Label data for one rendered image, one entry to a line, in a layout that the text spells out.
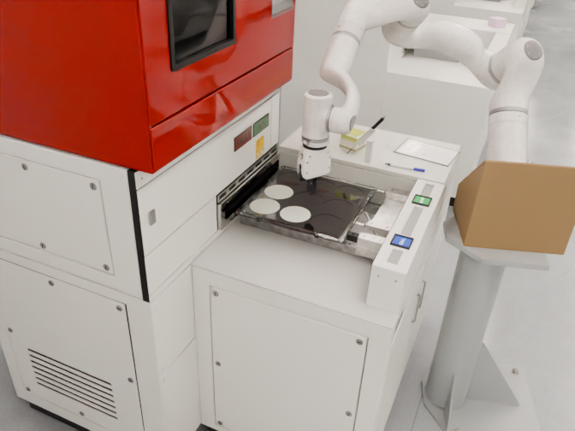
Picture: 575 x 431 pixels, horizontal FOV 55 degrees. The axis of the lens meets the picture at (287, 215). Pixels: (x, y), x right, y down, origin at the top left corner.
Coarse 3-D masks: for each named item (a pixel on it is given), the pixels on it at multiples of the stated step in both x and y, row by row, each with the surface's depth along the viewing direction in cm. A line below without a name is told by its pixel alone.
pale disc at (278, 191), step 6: (270, 186) 194; (276, 186) 194; (282, 186) 194; (264, 192) 190; (270, 192) 190; (276, 192) 190; (282, 192) 190; (288, 192) 190; (276, 198) 187; (282, 198) 187
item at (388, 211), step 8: (384, 200) 193; (392, 200) 193; (384, 208) 188; (392, 208) 188; (400, 208) 188; (376, 216) 183; (384, 216) 183; (392, 216) 184; (392, 224) 179; (360, 248) 168; (368, 248) 167; (368, 256) 168
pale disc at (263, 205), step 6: (264, 198) 186; (252, 204) 183; (258, 204) 183; (264, 204) 183; (270, 204) 183; (276, 204) 183; (258, 210) 180; (264, 210) 180; (270, 210) 180; (276, 210) 180
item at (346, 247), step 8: (240, 216) 186; (248, 224) 186; (256, 224) 185; (264, 224) 183; (272, 224) 182; (272, 232) 184; (280, 232) 182; (288, 232) 181; (296, 232) 179; (304, 240) 180; (312, 240) 178; (320, 240) 177; (328, 240) 176; (336, 248) 176; (344, 248) 174; (352, 248) 173; (360, 256) 173
